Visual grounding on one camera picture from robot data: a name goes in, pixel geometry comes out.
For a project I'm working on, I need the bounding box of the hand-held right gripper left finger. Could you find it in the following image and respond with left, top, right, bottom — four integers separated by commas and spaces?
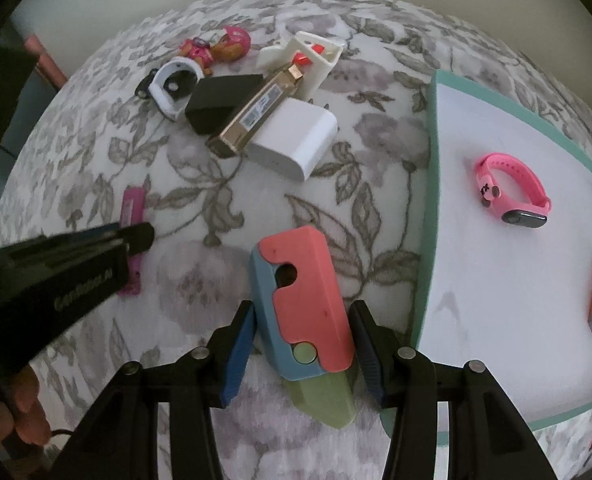
51, 300, 257, 480

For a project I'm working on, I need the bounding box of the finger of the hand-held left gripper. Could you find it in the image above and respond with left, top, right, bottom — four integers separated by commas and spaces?
41, 221, 155, 257

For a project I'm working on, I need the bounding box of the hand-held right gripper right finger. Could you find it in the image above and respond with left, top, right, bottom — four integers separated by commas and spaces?
348, 300, 559, 480

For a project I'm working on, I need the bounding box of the pink plastic bar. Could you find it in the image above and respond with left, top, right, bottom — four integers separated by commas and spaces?
117, 187, 149, 296

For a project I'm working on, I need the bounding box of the coral and blue toy knife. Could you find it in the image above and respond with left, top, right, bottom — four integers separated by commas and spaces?
247, 226, 357, 431

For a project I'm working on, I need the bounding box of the teal tray with white inside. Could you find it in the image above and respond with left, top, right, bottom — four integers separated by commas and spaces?
381, 70, 592, 448

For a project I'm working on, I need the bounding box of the gold rectangular device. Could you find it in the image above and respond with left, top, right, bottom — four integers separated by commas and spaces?
207, 62, 304, 158

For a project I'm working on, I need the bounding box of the white power adapter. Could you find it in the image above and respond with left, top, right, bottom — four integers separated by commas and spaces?
248, 97, 338, 182

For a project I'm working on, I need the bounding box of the person's left hand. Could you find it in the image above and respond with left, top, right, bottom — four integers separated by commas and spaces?
5, 364, 53, 447

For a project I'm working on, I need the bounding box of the black charger plug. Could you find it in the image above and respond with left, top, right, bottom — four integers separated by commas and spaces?
184, 74, 267, 135

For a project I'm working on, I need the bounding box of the dark cabinet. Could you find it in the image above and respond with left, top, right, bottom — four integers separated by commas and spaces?
0, 42, 39, 241

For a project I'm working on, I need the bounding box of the pink toy figure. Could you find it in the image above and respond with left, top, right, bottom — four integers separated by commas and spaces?
178, 27, 251, 68

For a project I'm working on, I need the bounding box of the pink smart band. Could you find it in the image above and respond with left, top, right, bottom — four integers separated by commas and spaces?
476, 152, 551, 229

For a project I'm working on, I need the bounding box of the white tube squeezer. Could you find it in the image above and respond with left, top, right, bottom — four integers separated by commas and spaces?
258, 31, 347, 101

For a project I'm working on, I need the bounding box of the red and white toothpaste tube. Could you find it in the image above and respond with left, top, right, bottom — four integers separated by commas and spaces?
295, 42, 325, 67

